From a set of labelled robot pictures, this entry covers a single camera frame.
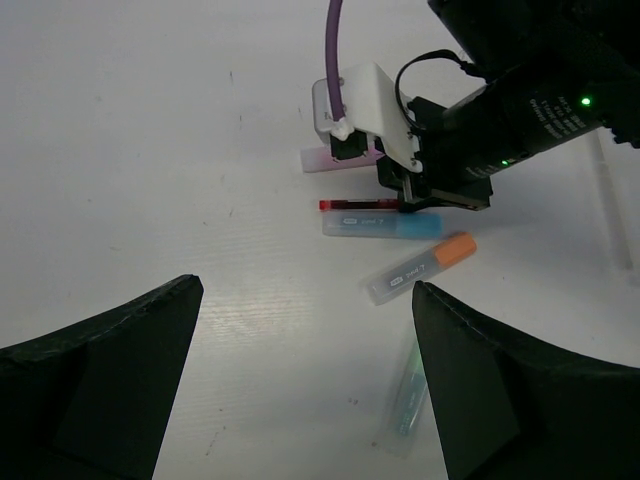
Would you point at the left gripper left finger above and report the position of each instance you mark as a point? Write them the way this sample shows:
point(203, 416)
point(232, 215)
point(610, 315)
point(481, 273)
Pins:
point(93, 400)

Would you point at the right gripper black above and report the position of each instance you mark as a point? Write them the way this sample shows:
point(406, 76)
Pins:
point(522, 110)

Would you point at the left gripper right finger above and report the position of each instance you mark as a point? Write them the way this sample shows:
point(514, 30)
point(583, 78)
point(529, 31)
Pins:
point(510, 406)

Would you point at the red ink pen refill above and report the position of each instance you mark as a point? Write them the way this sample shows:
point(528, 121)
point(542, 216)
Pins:
point(352, 205)

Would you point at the green capped lead case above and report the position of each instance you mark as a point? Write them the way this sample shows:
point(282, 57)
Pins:
point(399, 431)

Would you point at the clear plastic compartment tray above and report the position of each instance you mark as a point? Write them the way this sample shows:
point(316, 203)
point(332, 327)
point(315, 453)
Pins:
point(615, 170)

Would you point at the orange capped lead case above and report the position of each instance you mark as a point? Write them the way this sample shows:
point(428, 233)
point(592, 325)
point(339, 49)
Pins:
point(399, 278)

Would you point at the blue capped lead case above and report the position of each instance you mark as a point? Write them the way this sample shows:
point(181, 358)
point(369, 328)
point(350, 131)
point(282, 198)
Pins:
point(382, 224)

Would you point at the purple capped lead case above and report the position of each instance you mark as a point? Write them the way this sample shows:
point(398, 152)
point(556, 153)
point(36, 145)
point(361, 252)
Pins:
point(320, 160)

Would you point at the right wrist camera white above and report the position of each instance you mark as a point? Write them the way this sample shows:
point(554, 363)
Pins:
point(369, 100)

